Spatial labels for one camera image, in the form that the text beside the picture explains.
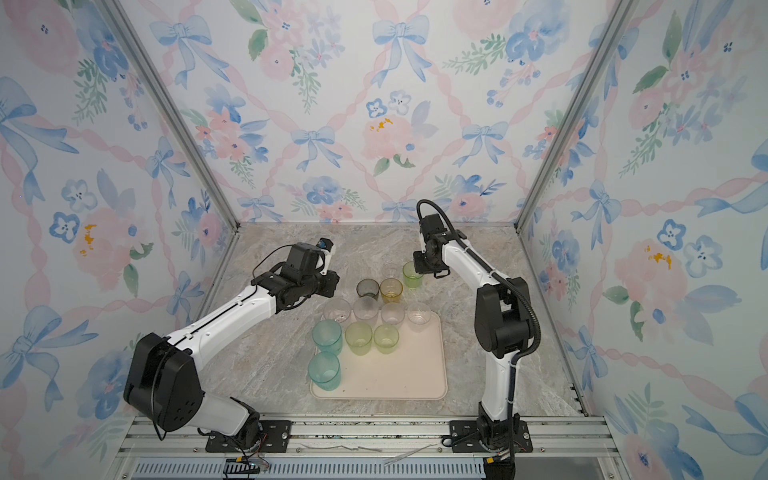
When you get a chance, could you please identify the yellow glass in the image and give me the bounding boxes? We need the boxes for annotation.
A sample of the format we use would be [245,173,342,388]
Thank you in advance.
[379,278,404,303]

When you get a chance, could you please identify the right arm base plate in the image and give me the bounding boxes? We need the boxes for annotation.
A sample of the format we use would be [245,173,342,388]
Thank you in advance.
[441,417,534,454]

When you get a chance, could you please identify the clear smooth tall tumbler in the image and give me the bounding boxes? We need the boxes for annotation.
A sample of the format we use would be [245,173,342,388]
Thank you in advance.
[352,296,380,326]

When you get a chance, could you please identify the black corrugated cable hose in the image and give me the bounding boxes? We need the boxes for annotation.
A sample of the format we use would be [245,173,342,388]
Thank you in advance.
[416,199,542,457]

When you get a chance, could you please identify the left aluminium corner post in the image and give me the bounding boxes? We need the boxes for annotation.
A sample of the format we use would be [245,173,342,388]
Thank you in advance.
[95,0,240,232]

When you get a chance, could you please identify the small clear glass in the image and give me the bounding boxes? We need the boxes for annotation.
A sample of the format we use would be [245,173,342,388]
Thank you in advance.
[382,262,402,279]

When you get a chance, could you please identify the aluminium front rail frame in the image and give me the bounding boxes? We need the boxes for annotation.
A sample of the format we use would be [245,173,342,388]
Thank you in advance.
[105,415,630,479]

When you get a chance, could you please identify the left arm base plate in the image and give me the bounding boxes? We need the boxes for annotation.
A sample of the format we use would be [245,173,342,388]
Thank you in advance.
[205,420,293,455]

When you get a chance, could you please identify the teal textured tumbler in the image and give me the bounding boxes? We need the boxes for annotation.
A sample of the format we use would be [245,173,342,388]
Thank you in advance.
[311,319,344,356]
[308,351,341,391]

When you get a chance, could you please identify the frosted clear tumbler back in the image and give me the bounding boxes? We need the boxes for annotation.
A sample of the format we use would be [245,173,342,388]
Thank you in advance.
[380,302,406,328]

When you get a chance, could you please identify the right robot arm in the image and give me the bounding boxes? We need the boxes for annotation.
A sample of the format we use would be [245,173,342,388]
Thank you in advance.
[413,211,541,437]

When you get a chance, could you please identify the light green textured tumbler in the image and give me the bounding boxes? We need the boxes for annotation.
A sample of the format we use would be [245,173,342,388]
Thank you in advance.
[373,323,400,354]
[345,321,373,356]

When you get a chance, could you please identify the bright green smooth tumbler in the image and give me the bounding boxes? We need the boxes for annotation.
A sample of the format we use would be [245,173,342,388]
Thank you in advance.
[402,261,423,289]

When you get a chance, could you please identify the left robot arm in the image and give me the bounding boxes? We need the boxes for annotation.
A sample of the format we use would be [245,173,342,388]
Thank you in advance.
[123,238,339,450]

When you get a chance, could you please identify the beige plastic tray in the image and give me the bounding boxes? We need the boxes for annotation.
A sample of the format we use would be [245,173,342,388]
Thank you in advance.
[310,313,448,401]

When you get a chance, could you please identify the right aluminium corner post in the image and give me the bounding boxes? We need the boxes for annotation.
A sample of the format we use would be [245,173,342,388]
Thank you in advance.
[514,0,636,236]

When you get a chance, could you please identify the dark grey glass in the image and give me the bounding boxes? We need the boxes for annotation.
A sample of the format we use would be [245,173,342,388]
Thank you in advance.
[356,278,380,300]

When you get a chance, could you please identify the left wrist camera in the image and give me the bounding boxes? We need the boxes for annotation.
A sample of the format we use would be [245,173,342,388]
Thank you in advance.
[316,238,334,275]

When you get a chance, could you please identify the aluminium corner post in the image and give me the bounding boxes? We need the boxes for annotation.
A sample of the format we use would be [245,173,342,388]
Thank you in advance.
[95,0,240,232]
[514,0,636,236]

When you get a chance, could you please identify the clear textured tumbler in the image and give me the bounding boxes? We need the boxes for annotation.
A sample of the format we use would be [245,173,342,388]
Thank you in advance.
[322,298,352,328]

